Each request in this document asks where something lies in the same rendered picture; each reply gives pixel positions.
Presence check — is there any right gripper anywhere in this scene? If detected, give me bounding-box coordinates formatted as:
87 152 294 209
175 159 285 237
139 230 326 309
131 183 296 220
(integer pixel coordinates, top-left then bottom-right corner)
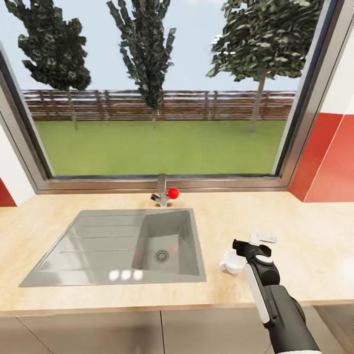
233 239 272 260

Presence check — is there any coffee cup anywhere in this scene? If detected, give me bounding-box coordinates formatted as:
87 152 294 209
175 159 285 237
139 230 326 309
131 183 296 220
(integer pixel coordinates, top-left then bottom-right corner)
221 250 245 274

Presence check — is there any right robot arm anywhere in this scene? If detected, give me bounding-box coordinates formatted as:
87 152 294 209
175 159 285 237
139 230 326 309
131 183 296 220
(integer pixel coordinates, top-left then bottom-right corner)
233 232 322 354

